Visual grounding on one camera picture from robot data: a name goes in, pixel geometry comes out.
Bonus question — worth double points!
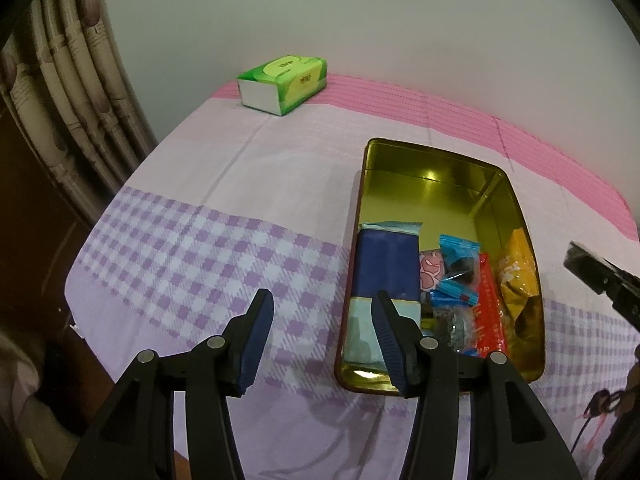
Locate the navy and teal snack packet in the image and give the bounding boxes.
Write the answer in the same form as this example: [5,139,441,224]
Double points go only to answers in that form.
[345,221,423,366]

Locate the beige patterned curtain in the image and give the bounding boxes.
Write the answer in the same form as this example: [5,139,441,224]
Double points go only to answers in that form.
[0,0,161,231]

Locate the gold and red tin box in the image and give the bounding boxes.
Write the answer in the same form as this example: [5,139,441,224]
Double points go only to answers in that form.
[334,137,546,395]

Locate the grey sesame snack packet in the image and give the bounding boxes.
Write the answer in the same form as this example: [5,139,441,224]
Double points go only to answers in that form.
[432,307,476,353]

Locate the red snack packet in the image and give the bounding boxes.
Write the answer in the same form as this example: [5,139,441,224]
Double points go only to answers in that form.
[472,252,508,358]

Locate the pink and purple checked bedsheet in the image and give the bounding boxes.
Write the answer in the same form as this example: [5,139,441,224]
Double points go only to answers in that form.
[64,72,638,480]

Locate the black cable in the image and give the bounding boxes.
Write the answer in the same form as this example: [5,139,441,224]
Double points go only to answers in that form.
[585,387,626,418]

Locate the green tissue pack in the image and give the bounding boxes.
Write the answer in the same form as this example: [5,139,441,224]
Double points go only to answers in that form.
[236,55,328,117]

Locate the small blue candy packet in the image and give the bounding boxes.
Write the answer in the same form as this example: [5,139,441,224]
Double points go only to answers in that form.
[430,280,478,308]
[439,234,481,281]

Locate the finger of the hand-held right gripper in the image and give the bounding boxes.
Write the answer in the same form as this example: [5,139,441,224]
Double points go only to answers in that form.
[563,241,640,322]

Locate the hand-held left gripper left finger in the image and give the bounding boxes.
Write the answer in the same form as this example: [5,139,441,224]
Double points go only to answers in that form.
[61,288,276,480]

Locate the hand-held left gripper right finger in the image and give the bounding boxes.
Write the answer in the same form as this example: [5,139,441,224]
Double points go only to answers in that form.
[371,290,582,480]

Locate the pink patterned cake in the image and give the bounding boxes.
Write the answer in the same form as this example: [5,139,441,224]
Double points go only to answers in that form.
[417,249,448,293]

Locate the orange-yellow nut snack packet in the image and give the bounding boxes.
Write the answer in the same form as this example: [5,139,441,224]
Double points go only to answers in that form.
[495,227,543,356]

